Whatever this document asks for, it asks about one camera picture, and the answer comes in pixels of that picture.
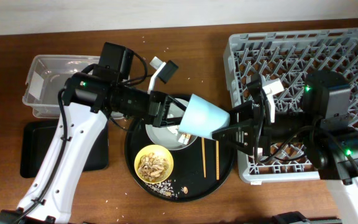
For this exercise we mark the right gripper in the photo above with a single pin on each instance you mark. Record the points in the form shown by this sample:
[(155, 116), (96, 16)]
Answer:
[(250, 126)]

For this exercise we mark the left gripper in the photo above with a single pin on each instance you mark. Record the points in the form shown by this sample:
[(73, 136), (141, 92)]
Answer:
[(157, 119)]

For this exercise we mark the blue cup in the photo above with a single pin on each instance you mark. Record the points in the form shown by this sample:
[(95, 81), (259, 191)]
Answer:
[(202, 118)]

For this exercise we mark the yellow bowl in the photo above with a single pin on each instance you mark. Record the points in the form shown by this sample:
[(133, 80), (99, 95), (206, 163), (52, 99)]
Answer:
[(158, 150)]

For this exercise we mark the peanut shells pile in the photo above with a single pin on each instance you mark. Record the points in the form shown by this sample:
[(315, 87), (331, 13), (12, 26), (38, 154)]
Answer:
[(152, 168)]

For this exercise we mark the white tissue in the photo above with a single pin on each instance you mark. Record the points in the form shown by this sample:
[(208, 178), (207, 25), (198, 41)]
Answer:
[(173, 129)]

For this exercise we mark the pink cup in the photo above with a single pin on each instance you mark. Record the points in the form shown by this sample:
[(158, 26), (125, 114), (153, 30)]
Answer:
[(260, 152)]

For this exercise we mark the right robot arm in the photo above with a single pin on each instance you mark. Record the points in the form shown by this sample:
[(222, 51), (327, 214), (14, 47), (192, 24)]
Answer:
[(322, 126)]

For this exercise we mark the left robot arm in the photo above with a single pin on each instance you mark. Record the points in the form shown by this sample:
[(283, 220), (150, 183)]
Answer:
[(86, 103)]

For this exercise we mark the grey dishwasher rack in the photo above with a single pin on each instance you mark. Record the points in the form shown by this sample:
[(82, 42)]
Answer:
[(289, 56)]

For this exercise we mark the grey plate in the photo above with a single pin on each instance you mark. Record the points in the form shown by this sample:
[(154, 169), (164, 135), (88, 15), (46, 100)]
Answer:
[(162, 136)]

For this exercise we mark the gold foil wrapper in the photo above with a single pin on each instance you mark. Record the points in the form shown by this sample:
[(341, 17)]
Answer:
[(184, 138)]

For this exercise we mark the right wooden chopstick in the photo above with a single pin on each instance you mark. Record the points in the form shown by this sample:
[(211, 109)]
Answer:
[(217, 161)]

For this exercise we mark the scattered rice grains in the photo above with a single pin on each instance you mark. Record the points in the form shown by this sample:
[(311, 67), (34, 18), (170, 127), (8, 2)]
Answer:
[(164, 188)]

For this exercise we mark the clear plastic bin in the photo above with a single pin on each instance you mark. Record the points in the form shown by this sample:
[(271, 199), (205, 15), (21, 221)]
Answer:
[(46, 76)]

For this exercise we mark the black rectangular tray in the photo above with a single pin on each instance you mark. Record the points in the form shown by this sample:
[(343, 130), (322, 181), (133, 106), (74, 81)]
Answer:
[(36, 140)]

